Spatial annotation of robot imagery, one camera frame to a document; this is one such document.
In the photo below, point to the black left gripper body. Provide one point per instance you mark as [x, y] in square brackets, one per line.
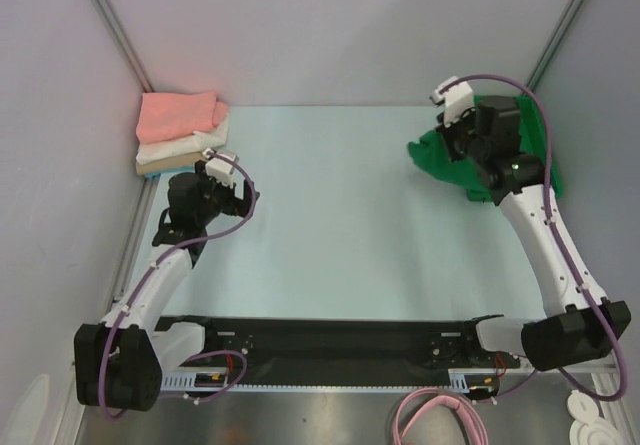
[223, 196]

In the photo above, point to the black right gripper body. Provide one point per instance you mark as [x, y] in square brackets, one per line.
[454, 135]

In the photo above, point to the green t shirt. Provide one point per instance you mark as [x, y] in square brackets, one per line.
[430, 155]

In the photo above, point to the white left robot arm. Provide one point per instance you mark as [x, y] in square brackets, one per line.
[121, 361]

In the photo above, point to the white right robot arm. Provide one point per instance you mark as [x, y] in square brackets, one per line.
[577, 309]

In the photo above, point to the tan folded t shirt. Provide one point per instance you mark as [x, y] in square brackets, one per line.
[168, 164]

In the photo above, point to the white folded t shirt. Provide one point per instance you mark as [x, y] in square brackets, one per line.
[196, 142]

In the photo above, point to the green plastic tray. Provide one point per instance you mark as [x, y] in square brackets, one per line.
[533, 133]

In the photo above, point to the pink folded t shirt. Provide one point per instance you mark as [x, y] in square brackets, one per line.
[169, 116]

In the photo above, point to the white plastic disc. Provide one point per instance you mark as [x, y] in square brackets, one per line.
[582, 407]

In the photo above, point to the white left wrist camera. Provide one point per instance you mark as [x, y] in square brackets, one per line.
[219, 165]

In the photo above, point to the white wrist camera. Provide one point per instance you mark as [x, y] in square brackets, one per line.
[455, 96]
[219, 165]

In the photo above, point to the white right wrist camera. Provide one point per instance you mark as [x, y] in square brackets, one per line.
[455, 96]

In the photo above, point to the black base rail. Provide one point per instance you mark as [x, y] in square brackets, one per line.
[334, 353]

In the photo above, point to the right aluminium frame post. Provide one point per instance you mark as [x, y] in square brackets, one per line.
[560, 32]

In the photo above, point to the aluminium frame post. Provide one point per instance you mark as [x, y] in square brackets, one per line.
[560, 32]
[113, 24]

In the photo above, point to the left aluminium frame post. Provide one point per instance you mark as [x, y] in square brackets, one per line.
[113, 24]

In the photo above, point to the aluminium extrusion rail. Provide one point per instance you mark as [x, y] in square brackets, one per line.
[606, 365]

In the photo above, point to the white plastic ring part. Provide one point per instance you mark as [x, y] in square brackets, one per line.
[599, 432]

